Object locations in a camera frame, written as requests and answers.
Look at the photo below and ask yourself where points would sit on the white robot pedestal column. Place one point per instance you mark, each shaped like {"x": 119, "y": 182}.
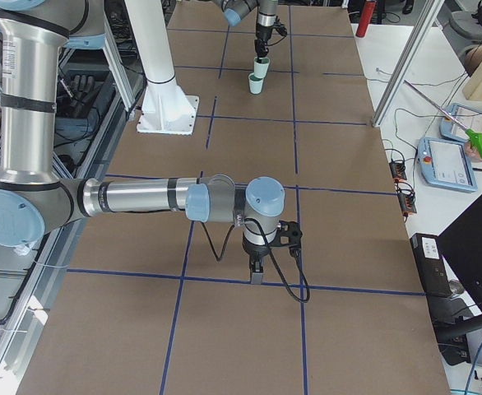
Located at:
{"x": 165, "y": 109}

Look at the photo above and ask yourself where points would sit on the black monitor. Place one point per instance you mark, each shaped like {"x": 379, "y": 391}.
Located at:
{"x": 461, "y": 246}

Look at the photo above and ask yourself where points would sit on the blue teach pendant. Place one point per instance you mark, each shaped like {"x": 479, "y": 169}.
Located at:
{"x": 443, "y": 164}
{"x": 471, "y": 118}

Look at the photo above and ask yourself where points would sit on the mint green cup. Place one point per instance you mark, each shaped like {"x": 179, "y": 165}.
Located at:
{"x": 260, "y": 67}
{"x": 255, "y": 84}

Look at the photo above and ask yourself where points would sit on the near blue teach pendant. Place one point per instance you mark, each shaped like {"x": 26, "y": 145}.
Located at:
{"x": 443, "y": 164}

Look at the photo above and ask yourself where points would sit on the orange black power strip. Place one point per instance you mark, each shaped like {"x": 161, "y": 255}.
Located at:
{"x": 398, "y": 170}

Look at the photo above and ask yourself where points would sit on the red cylindrical bottle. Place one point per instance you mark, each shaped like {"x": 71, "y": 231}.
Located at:
{"x": 365, "y": 18}

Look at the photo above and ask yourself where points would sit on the person hand on grabber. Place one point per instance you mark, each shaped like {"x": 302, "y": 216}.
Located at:
{"x": 472, "y": 152}

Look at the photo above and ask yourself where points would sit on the far blue teach pendant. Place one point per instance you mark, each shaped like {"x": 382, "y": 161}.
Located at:
{"x": 471, "y": 118}

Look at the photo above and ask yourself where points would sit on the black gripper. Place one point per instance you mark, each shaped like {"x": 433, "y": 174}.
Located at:
{"x": 261, "y": 32}
{"x": 254, "y": 250}

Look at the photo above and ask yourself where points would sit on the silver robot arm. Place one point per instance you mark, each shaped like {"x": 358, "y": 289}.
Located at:
{"x": 34, "y": 201}
{"x": 234, "y": 11}

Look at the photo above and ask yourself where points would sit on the black computer box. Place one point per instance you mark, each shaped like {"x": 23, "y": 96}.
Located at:
{"x": 430, "y": 265}

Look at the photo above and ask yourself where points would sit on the green handled reacher grabber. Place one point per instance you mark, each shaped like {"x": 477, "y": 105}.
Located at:
{"x": 475, "y": 138}

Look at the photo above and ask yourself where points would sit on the aluminium frame post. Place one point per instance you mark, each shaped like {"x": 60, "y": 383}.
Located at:
{"x": 417, "y": 36}

